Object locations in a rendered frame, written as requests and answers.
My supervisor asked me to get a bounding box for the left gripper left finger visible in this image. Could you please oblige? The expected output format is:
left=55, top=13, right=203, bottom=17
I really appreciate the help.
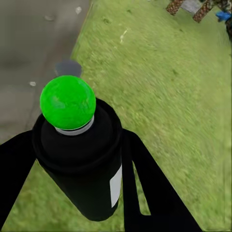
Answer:
left=0, top=130, right=36, bottom=230

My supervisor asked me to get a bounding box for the pesticide atomizer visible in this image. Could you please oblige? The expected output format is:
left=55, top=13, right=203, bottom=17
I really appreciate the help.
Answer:
left=31, top=59, right=123, bottom=222

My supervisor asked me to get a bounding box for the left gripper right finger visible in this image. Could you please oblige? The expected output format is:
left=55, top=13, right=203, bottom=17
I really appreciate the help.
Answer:
left=121, top=129, right=203, bottom=232

